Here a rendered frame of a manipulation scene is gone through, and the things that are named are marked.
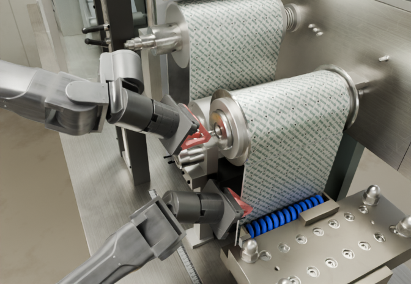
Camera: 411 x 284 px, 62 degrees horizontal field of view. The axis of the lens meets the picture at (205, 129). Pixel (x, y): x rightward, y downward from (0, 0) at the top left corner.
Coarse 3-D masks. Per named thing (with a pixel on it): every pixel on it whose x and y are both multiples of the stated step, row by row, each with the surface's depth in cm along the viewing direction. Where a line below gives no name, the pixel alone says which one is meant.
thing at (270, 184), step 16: (320, 144) 70; (336, 144) 72; (272, 160) 65; (288, 160) 68; (304, 160) 70; (320, 160) 73; (256, 176) 66; (272, 176) 68; (288, 176) 71; (304, 176) 74; (320, 176) 77; (256, 192) 69; (272, 192) 72; (288, 192) 75; (304, 192) 78; (320, 192) 81; (256, 208) 72; (272, 208) 75; (240, 224) 73
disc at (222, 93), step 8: (216, 96) 65; (224, 96) 62; (232, 96) 59; (232, 104) 60; (240, 112) 58; (240, 120) 59; (248, 128) 58; (248, 136) 58; (248, 144) 59; (248, 152) 59; (232, 160) 66; (240, 160) 63
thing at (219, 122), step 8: (216, 112) 62; (216, 120) 63; (224, 120) 61; (216, 128) 64; (224, 128) 61; (216, 136) 65; (224, 136) 62; (232, 136) 61; (224, 144) 62; (232, 144) 62
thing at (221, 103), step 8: (216, 104) 64; (224, 104) 61; (224, 112) 61; (232, 112) 59; (232, 120) 59; (232, 128) 60; (240, 128) 59; (240, 136) 59; (240, 144) 60; (224, 152) 66; (232, 152) 63; (240, 152) 61
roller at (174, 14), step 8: (280, 0) 80; (168, 8) 78; (176, 8) 73; (168, 16) 79; (176, 16) 74; (184, 24) 72; (184, 32) 73; (184, 40) 74; (184, 48) 75; (176, 56) 81; (184, 56) 76; (184, 64) 78
